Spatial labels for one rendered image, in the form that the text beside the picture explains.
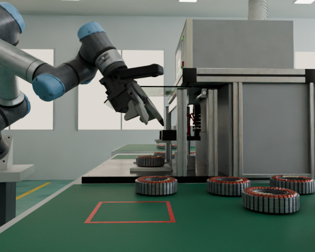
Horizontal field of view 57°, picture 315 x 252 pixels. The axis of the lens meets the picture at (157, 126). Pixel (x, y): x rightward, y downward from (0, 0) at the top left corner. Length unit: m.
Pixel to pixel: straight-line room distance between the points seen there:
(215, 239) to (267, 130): 0.60
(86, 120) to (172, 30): 2.52
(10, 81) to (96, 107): 4.71
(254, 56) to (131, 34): 5.18
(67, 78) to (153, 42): 5.34
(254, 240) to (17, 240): 0.35
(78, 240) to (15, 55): 0.61
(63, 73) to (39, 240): 0.50
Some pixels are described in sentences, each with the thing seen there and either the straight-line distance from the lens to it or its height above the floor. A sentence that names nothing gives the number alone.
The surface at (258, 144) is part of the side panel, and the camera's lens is 0.99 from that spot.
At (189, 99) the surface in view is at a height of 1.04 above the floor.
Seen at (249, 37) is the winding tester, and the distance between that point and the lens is 1.14.
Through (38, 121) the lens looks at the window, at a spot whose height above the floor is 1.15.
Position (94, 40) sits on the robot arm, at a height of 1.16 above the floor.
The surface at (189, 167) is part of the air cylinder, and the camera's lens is 1.11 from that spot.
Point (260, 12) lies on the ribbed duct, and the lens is 2.64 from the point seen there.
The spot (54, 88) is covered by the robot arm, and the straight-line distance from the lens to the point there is 0.83.
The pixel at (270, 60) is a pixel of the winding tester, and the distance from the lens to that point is 1.15.
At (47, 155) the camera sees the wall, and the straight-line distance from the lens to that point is 6.20.
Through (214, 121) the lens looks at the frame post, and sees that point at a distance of 0.96.
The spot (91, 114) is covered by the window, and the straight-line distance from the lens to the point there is 5.97.
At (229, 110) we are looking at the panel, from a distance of 0.96.
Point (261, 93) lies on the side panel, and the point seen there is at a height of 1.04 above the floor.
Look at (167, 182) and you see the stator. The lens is 0.74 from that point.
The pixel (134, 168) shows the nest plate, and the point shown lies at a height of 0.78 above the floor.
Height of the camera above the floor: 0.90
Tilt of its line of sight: 2 degrees up
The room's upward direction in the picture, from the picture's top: straight up
